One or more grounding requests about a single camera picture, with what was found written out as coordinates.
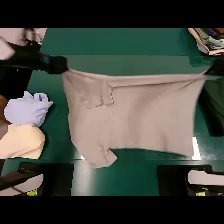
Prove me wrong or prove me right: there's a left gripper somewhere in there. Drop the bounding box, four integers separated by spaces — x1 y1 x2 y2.
47 55 70 75

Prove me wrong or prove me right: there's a beige T-shirt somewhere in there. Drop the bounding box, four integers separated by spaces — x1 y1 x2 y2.
62 67 210 169

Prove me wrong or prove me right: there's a lavender garment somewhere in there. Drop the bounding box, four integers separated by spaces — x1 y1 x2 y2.
3 91 54 128

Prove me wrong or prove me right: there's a cream garment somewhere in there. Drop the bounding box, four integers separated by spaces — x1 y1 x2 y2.
0 122 46 161

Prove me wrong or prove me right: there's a heap of clothes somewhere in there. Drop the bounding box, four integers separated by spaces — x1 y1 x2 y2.
187 27 224 57

